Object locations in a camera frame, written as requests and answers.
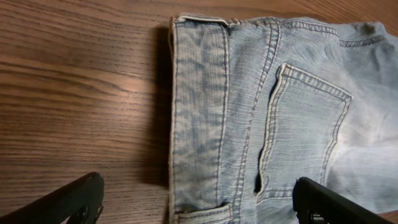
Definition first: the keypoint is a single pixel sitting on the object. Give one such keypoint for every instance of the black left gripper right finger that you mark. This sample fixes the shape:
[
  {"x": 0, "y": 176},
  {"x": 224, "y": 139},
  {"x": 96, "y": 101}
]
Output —
[{"x": 315, "y": 203}]

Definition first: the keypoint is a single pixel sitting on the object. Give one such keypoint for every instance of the light blue denim shorts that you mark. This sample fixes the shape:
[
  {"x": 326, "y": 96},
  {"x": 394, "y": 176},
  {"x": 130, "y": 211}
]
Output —
[{"x": 259, "y": 103}]

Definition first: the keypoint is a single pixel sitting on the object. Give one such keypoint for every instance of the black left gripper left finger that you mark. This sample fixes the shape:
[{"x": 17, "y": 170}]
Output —
[{"x": 80, "y": 201}]

